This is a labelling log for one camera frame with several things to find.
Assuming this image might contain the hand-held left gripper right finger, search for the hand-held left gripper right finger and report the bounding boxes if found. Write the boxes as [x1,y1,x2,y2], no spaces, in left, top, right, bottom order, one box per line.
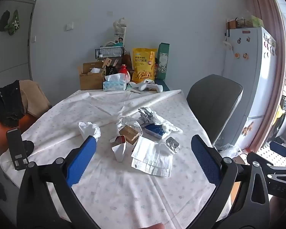
[186,135,270,229]

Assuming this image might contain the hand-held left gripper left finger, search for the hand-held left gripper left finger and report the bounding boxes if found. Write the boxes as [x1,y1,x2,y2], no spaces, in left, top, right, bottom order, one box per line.
[17,135,100,229]

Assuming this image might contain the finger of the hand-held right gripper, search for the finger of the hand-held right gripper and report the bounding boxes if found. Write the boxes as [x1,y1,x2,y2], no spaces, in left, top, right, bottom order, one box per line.
[270,141,286,166]
[267,165,286,197]

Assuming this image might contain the silver blister pack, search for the silver blister pack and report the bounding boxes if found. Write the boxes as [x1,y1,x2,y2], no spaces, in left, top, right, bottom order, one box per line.
[165,137,180,152]

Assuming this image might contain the red and white paper carton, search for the red and white paper carton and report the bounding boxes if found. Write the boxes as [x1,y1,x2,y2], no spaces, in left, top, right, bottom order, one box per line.
[110,135,127,163]

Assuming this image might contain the large white paper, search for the large white paper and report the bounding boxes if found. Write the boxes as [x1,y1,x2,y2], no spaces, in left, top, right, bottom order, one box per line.
[153,112,183,139]

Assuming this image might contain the white printed mailer bag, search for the white printed mailer bag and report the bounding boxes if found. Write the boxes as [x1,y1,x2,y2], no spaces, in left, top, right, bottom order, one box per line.
[131,157,173,178]

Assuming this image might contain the small brown cardboard box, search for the small brown cardboard box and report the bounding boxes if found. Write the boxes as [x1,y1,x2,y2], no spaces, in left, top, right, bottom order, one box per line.
[119,125,141,145]

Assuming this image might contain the clear plastic wrapper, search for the clear plastic wrapper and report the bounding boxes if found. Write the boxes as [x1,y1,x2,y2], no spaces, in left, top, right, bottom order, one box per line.
[116,116,143,136]

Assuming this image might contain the blue snack packet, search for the blue snack packet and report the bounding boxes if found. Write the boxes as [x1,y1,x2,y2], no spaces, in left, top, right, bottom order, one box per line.
[144,123,167,139]

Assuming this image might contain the silver foil wrapper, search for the silver foil wrapper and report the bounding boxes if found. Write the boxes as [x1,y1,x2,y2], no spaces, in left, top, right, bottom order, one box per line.
[138,107,156,126]

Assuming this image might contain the person's left hand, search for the person's left hand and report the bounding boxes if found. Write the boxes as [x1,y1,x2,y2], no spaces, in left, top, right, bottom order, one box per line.
[124,223,165,229]

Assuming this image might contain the clear plastic bag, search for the clear plastic bag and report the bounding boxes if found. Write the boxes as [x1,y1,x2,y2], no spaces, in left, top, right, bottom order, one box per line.
[214,143,242,158]

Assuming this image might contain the grey shell chair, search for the grey shell chair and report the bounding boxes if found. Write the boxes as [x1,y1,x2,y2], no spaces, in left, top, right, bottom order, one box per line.
[186,74,243,148]

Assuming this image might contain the white dotted tablecloth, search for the white dotted tablecloth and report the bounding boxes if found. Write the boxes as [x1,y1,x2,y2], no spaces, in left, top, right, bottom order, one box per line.
[0,89,231,229]

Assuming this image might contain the black phone stand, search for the black phone stand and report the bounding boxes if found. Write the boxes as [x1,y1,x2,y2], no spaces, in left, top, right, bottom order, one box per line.
[6,127,35,171]

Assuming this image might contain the open brown cardboard box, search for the open brown cardboard box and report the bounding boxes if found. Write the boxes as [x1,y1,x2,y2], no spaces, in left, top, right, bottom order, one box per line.
[77,61,105,90]

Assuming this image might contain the tan jacket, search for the tan jacket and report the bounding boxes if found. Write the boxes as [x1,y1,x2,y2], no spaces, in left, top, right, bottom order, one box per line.
[19,80,53,117]

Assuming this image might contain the blue and white tissue box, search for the blue and white tissue box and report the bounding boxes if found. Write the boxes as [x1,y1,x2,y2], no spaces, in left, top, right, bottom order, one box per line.
[103,73,127,91]

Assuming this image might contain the white fridge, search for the white fridge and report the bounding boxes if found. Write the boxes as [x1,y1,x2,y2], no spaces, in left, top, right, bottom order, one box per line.
[223,27,277,148]

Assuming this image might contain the orange chair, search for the orange chair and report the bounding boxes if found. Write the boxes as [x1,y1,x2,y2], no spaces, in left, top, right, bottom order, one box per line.
[0,114,39,158]

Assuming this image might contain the black cloth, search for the black cloth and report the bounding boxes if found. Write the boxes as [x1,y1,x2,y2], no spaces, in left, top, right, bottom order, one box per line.
[0,80,27,127]

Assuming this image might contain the white game controller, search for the white game controller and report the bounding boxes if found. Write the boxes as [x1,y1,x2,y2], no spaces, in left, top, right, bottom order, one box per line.
[129,79,163,93]

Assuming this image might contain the red round bottle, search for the red round bottle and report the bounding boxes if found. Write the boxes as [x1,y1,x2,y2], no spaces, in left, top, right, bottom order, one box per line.
[119,64,131,81]

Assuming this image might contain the tall green box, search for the tall green box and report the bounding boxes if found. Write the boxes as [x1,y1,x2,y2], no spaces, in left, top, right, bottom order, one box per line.
[156,43,170,80]

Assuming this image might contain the yellow snack bag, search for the yellow snack bag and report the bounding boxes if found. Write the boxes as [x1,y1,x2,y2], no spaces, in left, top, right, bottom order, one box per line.
[132,48,158,84]

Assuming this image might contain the grey door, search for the grey door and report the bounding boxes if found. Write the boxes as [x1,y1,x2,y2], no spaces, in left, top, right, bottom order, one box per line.
[0,0,36,93]

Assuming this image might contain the tall white carton box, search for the tall white carton box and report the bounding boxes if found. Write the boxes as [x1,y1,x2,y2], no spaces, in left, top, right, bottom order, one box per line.
[113,18,127,48]

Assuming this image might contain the light green box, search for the light green box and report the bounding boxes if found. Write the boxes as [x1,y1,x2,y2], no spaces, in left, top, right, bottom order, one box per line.
[251,15,264,28]

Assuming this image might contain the dark glass box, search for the dark glass box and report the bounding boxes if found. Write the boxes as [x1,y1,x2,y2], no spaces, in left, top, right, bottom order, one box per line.
[236,18,253,28]

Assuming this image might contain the pink curtain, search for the pink curtain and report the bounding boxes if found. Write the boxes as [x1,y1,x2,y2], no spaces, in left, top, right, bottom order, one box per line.
[247,0,286,153]

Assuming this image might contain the green plush toy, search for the green plush toy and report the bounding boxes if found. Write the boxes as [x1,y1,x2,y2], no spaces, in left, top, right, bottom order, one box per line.
[7,10,21,36]

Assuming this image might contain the black wire basket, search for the black wire basket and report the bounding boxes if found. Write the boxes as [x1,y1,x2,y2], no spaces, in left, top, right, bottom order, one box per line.
[95,46,125,59]

